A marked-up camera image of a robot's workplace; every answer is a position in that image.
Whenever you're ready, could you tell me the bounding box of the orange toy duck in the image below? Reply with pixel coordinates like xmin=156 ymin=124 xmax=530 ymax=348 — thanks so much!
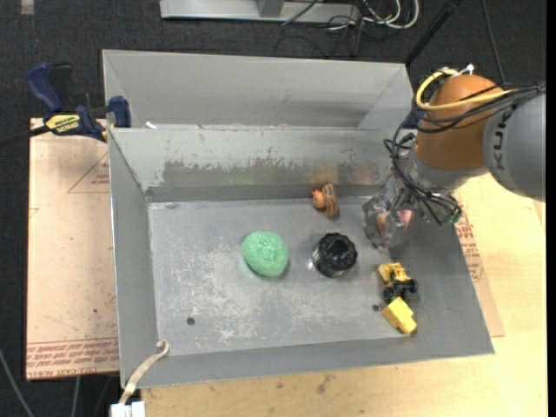
xmin=310 ymin=183 xmax=341 ymax=218

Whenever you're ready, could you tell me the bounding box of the yellow toy truck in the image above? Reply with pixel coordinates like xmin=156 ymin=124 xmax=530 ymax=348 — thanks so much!
xmin=376 ymin=261 xmax=420 ymax=301

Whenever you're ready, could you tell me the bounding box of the black ribbed cup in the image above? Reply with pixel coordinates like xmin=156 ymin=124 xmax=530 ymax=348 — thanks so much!
xmin=310 ymin=232 xmax=359 ymax=279

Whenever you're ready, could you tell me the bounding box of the yellow block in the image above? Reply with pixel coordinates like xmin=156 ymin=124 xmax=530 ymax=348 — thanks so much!
xmin=380 ymin=296 xmax=419 ymax=335

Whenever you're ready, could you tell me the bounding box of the green egg-shaped sponge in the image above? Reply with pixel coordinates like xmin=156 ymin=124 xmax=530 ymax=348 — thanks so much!
xmin=241 ymin=230 xmax=290 ymax=278

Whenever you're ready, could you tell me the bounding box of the grey metal bin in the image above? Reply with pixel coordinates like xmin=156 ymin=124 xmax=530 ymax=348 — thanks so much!
xmin=102 ymin=49 xmax=496 ymax=389

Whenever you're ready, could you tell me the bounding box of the brown cardboard board red print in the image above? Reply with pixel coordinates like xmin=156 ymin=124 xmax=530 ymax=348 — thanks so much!
xmin=25 ymin=117 xmax=506 ymax=381

